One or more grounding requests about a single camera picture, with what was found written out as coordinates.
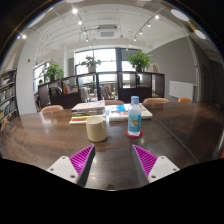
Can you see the orange chair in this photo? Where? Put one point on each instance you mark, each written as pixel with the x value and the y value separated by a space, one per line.
pixel 155 100
pixel 183 99
pixel 52 108

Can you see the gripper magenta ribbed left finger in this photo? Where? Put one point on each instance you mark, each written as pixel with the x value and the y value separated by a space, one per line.
pixel 76 167

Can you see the white board by wall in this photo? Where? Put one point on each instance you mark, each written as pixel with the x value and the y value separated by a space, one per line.
pixel 181 89

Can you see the orange chair far right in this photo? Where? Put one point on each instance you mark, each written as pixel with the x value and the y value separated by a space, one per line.
pixel 183 99

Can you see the dark low shelf divider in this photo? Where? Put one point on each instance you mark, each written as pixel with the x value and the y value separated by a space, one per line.
pixel 94 86

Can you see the clear water bottle blue cap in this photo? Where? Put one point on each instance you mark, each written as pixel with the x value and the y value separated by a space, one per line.
pixel 134 117

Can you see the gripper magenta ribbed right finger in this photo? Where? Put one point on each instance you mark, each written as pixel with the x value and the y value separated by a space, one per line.
pixel 149 167

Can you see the orange chair far left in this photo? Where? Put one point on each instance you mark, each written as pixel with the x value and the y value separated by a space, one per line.
pixel 52 108

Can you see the ceiling air conditioner unit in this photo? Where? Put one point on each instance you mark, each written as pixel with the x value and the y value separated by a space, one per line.
pixel 107 31

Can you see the cream ceramic mug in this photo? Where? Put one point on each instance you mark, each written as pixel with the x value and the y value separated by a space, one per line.
pixel 96 128

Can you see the red round coaster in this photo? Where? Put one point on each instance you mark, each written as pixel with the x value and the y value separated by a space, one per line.
pixel 130 136

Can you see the right potted plant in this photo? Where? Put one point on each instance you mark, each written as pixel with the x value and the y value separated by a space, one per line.
pixel 139 61

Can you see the stack of magazines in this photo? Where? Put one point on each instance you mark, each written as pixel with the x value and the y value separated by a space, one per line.
pixel 82 111

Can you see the middle potted plant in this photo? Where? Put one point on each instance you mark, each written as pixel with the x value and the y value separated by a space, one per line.
pixel 91 63

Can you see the potted plant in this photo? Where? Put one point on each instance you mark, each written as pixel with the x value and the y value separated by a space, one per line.
pixel 91 63
pixel 52 71
pixel 139 61

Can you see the tall bookshelf at left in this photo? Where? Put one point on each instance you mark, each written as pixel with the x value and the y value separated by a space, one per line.
pixel 8 101

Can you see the left potted plant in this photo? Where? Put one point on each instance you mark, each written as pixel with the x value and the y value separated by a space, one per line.
pixel 52 71

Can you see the orange chair far middle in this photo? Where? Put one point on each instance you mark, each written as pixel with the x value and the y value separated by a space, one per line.
pixel 155 100

